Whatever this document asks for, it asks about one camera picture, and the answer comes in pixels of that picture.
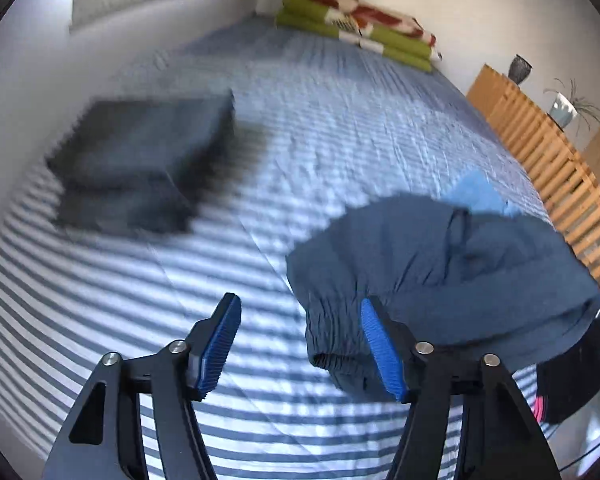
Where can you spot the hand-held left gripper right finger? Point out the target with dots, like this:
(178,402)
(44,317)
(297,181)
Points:
(382,350)

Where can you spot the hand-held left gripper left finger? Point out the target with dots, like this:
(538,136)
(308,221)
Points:
(220,345)

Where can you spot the blue pants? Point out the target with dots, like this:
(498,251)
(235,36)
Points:
(430,270)

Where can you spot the folded dark grey pants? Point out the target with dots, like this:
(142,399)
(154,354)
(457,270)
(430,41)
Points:
(125,210)
(145,140)

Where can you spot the light blue denim cloth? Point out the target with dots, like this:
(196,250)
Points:
(477,192)

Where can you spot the striped bed blanket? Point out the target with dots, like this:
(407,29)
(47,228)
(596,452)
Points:
(330,135)

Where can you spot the potted plant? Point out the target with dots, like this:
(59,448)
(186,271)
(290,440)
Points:
(562,110)

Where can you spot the folded green red blanket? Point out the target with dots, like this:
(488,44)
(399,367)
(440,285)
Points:
(405,45)

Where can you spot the dark vase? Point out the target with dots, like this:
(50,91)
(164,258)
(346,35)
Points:
(520,70)

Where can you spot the wooden slatted bed frame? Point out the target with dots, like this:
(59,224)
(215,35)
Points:
(540,145)

